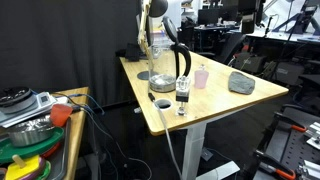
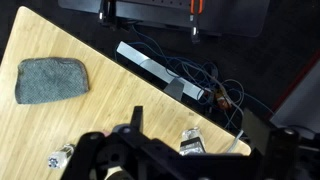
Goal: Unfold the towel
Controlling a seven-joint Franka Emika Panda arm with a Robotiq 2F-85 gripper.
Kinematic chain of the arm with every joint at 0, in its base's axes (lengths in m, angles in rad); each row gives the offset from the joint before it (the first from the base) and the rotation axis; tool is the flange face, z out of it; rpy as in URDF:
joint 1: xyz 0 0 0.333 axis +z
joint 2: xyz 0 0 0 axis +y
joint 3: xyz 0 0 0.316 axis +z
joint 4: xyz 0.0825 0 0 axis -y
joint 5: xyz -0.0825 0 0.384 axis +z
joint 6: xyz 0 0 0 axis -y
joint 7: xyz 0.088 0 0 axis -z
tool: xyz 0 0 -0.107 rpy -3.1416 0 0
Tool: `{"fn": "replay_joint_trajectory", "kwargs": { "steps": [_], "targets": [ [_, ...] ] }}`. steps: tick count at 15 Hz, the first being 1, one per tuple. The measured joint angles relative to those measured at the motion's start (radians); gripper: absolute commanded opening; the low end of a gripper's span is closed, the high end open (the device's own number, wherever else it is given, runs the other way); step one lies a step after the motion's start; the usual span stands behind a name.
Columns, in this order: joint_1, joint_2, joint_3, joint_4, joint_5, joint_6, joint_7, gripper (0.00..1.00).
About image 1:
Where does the green plastic plate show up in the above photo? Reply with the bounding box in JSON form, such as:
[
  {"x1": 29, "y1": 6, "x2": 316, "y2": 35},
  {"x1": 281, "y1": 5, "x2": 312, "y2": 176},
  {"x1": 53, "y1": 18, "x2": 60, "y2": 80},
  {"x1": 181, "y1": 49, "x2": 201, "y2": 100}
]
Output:
[{"x1": 0, "y1": 127, "x2": 64, "y2": 163}]

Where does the wooden desk lamp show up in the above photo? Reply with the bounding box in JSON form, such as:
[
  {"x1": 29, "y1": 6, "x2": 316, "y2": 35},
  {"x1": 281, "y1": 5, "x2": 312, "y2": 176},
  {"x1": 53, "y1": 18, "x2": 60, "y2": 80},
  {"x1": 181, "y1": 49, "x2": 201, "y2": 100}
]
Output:
[{"x1": 138, "y1": 0, "x2": 168, "y2": 72}]

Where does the white cable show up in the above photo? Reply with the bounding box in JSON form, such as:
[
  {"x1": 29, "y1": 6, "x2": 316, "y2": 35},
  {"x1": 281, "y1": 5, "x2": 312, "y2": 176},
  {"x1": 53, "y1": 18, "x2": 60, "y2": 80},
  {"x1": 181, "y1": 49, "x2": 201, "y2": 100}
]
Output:
[{"x1": 147, "y1": 92, "x2": 184, "y2": 180}]

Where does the steel bowl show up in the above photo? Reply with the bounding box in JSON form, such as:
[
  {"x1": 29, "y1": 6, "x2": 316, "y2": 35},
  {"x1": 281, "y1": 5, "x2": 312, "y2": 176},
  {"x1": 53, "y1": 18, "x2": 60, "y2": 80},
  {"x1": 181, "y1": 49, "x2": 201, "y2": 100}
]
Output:
[{"x1": 8, "y1": 119, "x2": 55, "y2": 147}]

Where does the pink plastic cup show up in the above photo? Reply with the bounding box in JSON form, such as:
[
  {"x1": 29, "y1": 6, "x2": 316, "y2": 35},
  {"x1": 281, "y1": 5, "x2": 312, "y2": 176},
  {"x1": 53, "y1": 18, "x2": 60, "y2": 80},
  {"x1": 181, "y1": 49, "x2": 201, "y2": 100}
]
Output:
[{"x1": 194, "y1": 65, "x2": 209, "y2": 89}]

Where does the orange plastic cup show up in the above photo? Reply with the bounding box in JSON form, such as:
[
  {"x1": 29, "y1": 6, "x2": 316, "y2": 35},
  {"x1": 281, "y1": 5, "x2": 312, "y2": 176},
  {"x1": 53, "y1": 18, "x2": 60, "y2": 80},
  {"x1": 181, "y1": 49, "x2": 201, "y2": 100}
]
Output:
[{"x1": 50, "y1": 104, "x2": 73, "y2": 127}]

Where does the grey towel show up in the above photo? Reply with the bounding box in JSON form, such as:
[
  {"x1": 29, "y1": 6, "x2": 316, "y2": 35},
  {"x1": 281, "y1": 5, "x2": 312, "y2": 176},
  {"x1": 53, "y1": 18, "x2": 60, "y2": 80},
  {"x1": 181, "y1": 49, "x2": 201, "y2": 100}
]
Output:
[{"x1": 228, "y1": 72, "x2": 255, "y2": 95}]

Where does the yellow toy block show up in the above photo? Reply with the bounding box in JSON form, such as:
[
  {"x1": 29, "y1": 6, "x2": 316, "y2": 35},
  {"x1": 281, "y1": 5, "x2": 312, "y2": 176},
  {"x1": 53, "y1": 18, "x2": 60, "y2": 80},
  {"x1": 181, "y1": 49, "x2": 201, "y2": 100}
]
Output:
[{"x1": 5, "y1": 155, "x2": 40, "y2": 180}]

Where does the orange handled clamp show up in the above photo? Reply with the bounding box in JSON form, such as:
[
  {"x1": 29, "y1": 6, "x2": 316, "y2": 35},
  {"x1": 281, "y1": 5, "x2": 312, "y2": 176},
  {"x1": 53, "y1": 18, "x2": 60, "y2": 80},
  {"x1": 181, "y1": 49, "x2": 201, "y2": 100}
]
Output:
[{"x1": 274, "y1": 112, "x2": 307, "y2": 133}]

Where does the glass pepper grinder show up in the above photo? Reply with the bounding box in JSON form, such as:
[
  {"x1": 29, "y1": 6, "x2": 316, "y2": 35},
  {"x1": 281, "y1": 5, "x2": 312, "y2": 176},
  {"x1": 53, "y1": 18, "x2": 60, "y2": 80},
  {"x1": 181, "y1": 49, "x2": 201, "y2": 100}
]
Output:
[{"x1": 176, "y1": 76, "x2": 191, "y2": 116}]

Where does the glass electric kettle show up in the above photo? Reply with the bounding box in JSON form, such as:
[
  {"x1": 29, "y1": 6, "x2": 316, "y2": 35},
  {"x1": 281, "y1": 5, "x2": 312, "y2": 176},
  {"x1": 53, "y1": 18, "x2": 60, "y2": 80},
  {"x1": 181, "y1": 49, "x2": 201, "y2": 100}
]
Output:
[{"x1": 149, "y1": 16, "x2": 191, "y2": 93}]

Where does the white kitchen scale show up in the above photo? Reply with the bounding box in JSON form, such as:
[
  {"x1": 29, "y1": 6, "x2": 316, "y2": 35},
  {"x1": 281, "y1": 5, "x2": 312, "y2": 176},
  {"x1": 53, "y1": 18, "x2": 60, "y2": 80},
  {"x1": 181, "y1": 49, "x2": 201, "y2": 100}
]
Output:
[{"x1": 0, "y1": 92, "x2": 57, "y2": 128}]

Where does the black perforated side table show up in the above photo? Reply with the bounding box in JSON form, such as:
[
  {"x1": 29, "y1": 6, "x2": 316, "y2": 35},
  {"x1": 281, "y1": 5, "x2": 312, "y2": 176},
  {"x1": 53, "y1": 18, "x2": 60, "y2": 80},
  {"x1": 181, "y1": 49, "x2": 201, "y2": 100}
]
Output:
[{"x1": 253, "y1": 110, "x2": 320, "y2": 180}]

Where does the grey metal tray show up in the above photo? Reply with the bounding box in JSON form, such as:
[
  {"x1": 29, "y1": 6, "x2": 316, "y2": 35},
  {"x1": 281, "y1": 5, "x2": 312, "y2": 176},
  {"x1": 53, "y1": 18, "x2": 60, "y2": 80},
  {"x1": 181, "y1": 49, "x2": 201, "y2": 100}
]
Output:
[{"x1": 47, "y1": 119, "x2": 71, "y2": 180}]

